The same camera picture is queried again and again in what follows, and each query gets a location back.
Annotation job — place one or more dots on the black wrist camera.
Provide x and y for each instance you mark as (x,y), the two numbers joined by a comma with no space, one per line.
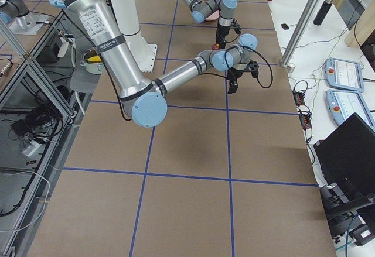
(253,68)
(236,27)

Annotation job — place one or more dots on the upper blue teach pendant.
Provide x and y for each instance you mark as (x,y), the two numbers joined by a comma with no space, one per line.
(344,74)

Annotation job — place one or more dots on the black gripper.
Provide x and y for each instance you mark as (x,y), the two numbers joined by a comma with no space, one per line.
(221,33)
(237,74)

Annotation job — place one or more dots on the steel pot with corn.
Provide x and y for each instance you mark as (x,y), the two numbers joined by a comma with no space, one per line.
(91,62)

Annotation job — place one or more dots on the black laptop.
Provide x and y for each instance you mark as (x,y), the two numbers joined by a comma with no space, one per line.
(346,158)

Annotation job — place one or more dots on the aluminium frame rack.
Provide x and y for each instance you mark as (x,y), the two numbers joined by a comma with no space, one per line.
(42,98)

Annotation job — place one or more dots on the blue teach pendant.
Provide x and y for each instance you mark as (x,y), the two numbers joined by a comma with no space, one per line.
(344,74)
(343,103)

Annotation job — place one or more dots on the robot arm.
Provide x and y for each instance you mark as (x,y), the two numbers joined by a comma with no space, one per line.
(202,10)
(113,27)

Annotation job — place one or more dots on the orange black power strip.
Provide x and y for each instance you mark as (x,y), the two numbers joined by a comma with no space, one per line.
(304,111)

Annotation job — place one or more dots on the second grey robot arm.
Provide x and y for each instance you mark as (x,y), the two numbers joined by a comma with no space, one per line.
(23,21)

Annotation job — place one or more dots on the lower blue teach pendant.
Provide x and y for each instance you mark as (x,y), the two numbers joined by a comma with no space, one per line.
(343,103)

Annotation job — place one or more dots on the black water bottle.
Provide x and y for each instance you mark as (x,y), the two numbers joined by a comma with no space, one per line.
(322,12)

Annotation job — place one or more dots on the pink plate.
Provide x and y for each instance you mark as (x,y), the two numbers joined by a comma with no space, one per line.
(213,17)

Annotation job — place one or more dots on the red apple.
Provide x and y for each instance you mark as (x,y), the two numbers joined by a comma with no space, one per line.
(216,46)

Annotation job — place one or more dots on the aluminium frame post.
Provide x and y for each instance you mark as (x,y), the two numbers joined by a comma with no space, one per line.
(297,35)

